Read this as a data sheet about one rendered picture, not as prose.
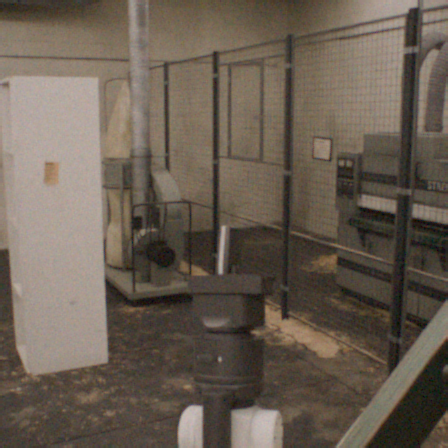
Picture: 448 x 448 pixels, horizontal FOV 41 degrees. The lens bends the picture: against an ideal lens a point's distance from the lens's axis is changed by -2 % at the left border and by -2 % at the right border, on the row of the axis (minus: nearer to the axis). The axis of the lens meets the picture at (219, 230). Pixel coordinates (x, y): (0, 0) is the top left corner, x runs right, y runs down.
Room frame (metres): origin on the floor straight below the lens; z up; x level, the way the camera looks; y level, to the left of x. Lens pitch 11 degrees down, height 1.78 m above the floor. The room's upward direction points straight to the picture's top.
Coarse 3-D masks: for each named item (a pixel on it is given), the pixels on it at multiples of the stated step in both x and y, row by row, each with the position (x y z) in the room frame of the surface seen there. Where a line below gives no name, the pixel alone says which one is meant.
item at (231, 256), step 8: (224, 232) 0.74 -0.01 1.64; (232, 232) 0.74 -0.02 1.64; (224, 240) 0.73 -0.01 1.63; (232, 240) 0.74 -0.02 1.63; (224, 248) 0.73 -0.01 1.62; (232, 248) 0.73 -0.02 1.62; (224, 256) 0.73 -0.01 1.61; (232, 256) 0.73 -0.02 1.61; (240, 256) 0.74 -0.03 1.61; (224, 264) 0.72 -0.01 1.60; (232, 264) 0.73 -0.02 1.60; (240, 264) 0.74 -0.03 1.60; (224, 272) 0.72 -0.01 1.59; (232, 272) 0.72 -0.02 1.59; (240, 272) 0.73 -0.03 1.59
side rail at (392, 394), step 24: (432, 336) 1.03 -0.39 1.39; (408, 360) 1.03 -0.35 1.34; (432, 360) 1.00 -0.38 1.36; (384, 384) 1.03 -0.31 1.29; (408, 384) 0.99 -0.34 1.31; (432, 384) 1.00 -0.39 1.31; (384, 408) 0.99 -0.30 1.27; (408, 408) 0.98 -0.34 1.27; (432, 408) 1.00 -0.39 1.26; (360, 432) 0.99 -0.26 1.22; (384, 432) 0.97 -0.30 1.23; (408, 432) 0.99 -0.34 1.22
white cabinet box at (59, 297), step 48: (0, 96) 4.41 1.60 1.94; (48, 96) 4.00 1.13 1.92; (96, 96) 4.14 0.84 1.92; (48, 144) 3.99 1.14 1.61; (96, 144) 4.13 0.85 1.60; (48, 192) 3.98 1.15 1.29; (96, 192) 4.13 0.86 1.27; (48, 240) 3.98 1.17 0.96; (96, 240) 4.12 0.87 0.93; (48, 288) 3.97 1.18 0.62; (96, 288) 4.12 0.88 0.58; (48, 336) 3.96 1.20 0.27; (96, 336) 4.11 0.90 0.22
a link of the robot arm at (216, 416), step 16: (208, 384) 0.66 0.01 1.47; (224, 384) 0.66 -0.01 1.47; (240, 384) 0.66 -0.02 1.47; (256, 384) 0.67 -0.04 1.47; (208, 400) 0.63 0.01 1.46; (224, 400) 0.63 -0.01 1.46; (240, 400) 0.66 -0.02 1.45; (208, 416) 0.63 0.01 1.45; (224, 416) 0.63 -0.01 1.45; (240, 416) 0.65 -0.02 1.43; (256, 416) 0.66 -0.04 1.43; (272, 416) 0.66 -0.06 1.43; (208, 432) 0.62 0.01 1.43; (224, 432) 0.62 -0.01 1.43; (240, 432) 0.65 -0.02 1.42; (256, 432) 0.64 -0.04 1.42; (272, 432) 0.64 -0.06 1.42
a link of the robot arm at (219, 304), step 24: (192, 288) 0.73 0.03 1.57; (216, 288) 0.71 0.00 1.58; (240, 288) 0.68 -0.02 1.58; (264, 288) 0.69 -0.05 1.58; (216, 312) 0.70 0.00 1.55; (240, 312) 0.68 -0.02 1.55; (264, 312) 0.71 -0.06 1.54; (216, 336) 0.69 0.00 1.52; (240, 336) 0.69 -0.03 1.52; (216, 360) 0.67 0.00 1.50; (240, 360) 0.67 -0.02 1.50
